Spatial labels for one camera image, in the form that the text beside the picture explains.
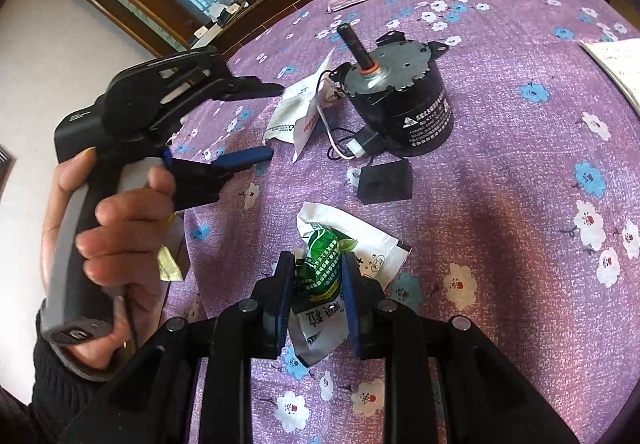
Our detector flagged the motor wires with plug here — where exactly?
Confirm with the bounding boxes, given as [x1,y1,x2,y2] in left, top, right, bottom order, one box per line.
[316,69,384,163]

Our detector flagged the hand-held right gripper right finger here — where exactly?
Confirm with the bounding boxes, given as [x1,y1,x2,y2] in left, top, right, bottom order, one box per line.
[340,251,581,444]

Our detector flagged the white tray yellow taped edge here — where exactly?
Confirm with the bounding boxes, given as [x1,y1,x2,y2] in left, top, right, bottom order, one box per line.
[156,211,192,283]

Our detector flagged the white crumpled packet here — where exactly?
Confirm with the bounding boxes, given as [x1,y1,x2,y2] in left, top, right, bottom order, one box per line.
[297,201,412,293]

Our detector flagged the open paper notebook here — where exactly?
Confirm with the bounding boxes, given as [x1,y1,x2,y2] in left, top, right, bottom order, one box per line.
[580,37,640,113]

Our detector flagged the black square block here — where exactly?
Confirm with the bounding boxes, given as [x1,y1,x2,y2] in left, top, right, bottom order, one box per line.
[356,159,414,203]

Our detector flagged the white packet red print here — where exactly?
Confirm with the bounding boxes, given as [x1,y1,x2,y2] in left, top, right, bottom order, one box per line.
[263,48,337,163]

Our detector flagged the green and white packet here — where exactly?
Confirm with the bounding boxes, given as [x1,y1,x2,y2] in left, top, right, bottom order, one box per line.
[290,221,359,368]

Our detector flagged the person's left forearm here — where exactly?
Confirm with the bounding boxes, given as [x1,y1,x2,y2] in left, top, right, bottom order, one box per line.
[0,309,137,444]

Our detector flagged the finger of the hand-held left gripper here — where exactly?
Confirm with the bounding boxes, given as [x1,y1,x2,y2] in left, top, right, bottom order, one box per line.
[161,144,275,213]
[200,74,286,101]

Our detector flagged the person's left hand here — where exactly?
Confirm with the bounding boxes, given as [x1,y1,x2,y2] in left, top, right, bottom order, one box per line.
[42,149,178,370]

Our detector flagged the black electric motor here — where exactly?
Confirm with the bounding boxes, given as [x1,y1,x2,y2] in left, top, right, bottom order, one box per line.
[336,23,455,159]

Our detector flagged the purple floral tablecloth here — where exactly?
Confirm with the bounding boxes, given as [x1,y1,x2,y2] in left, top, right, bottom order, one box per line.
[165,0,640,444]

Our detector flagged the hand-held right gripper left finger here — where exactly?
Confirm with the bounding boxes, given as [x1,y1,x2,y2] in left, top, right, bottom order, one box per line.
[65,251,298,444]

